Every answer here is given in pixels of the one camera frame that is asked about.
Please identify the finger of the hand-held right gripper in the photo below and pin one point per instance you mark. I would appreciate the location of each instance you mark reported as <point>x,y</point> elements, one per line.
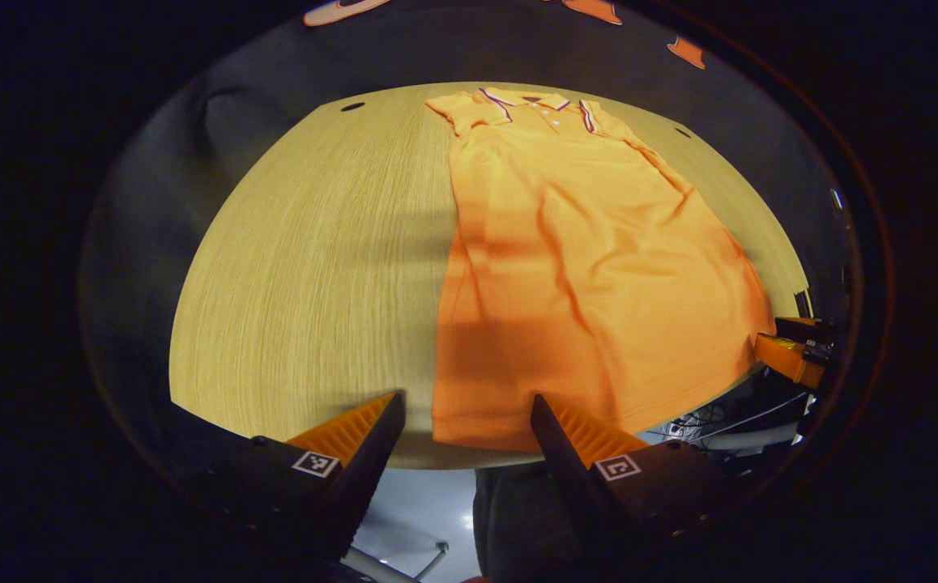
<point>789,360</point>
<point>809,332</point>

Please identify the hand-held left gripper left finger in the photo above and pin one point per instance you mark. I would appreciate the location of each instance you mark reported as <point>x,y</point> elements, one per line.
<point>372,478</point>

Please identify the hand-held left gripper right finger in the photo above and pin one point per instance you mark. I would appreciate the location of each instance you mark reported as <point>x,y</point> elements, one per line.
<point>562,478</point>

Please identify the orange T-shirt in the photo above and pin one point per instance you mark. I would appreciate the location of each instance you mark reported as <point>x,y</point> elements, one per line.
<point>582,267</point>

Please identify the person's dark trousers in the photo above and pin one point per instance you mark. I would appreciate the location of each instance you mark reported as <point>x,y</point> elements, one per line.
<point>518,518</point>

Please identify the white metal tube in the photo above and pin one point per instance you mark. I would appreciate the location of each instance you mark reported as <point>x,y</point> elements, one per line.
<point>372,565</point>

